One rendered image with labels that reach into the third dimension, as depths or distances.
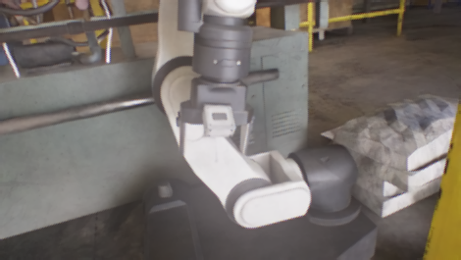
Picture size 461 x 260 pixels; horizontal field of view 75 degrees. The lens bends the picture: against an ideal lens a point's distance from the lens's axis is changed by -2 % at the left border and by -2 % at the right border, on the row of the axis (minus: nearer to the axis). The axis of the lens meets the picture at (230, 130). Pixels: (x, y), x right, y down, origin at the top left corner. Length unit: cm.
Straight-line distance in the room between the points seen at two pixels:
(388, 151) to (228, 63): 90
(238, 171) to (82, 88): 69
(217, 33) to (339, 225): 67
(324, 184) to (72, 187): 97
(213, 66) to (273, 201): 44
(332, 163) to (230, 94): 48
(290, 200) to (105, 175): 81
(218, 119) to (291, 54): 99
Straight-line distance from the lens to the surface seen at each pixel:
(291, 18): 155
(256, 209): 78
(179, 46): 64
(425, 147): 128
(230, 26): 44
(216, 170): 75
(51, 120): 117
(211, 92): 46
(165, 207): 100
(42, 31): 120
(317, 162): 86
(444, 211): 85
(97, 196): 140
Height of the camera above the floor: 79
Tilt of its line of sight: 24 degrees down
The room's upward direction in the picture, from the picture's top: 6 degrees counter-clockwise
